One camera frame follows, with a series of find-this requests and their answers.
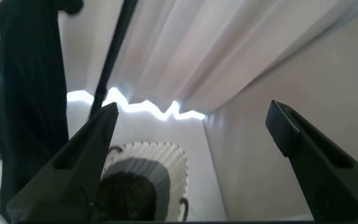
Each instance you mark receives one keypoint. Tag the white curtain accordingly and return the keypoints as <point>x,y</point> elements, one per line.
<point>182,46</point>

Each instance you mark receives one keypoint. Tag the white laundry basket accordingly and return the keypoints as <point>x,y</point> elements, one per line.
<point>166,158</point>

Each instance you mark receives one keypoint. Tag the black clothes rack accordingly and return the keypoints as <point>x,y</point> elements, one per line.
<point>113,53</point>

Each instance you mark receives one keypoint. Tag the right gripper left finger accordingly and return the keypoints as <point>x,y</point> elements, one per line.
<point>70,180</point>

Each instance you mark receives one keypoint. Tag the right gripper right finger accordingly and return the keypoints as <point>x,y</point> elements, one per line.
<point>331,177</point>

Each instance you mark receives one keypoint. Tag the black garment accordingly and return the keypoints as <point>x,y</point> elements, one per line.
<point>30,93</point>

